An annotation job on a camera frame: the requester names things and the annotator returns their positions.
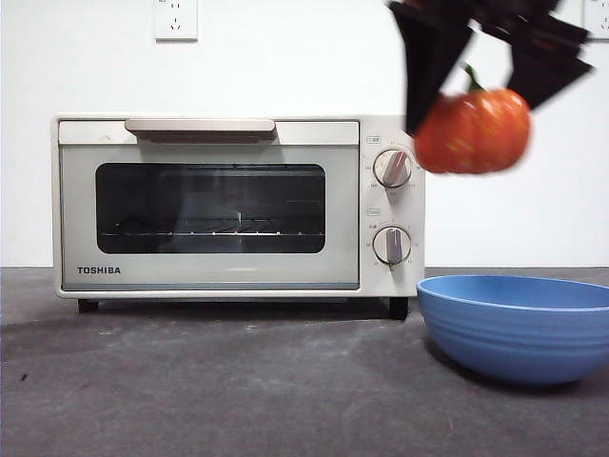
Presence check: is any orange toy pumpkin green stem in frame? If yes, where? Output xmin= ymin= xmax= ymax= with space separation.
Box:
xmin=412 ymin=64 xmax=532 ymax=176

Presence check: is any cream temperature knob grey pointer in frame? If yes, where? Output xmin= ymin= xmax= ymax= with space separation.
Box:
xmin=372 ymin=149 xmax=414 ymax=190

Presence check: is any cream timer knob grey pointer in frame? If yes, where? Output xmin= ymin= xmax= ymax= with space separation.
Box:
xmin=372 ymin=225 xmax=413 ymax=268

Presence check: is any cream Toshiba toaster oven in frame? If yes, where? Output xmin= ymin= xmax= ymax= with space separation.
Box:
xmin=50 ymin=111 xmax=427 ymax=321

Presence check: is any blue ribbed bowl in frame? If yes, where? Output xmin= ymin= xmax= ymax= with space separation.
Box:
xmin=416 ymin=274 xmax=609 ymax=387

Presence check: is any white wall socket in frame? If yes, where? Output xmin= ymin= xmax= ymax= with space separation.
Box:
xmin=580 ymin=0 xmax=609 ymax=43
xmin=152 ymin=0 xmax=199 ymax=43

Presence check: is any beige oven door handle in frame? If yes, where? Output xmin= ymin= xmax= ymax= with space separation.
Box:
xmin=124 ymin=117 xmax=278 ymax=145

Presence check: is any metal wire oven rack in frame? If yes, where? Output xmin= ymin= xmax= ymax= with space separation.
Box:
xmin=101 ymin=214 xmax=306 ymax=239

